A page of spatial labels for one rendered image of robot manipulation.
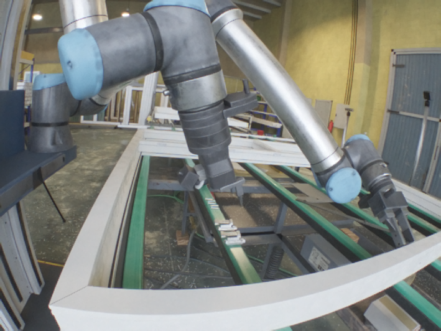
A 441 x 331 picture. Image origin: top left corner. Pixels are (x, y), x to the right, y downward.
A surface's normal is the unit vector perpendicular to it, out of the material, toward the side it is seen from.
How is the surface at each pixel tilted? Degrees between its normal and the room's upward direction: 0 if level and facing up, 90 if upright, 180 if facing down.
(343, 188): 93
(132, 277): 0
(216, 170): 78
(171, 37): 97
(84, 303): 0
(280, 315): 90
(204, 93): 97
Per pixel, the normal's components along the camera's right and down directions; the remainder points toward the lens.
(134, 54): 0.62, 0.57
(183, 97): -0.30, 0.52
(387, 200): 0.25, -0.62
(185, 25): 0.54, 0.15
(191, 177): 0.34, 0.40
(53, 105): 0.74, 0.27
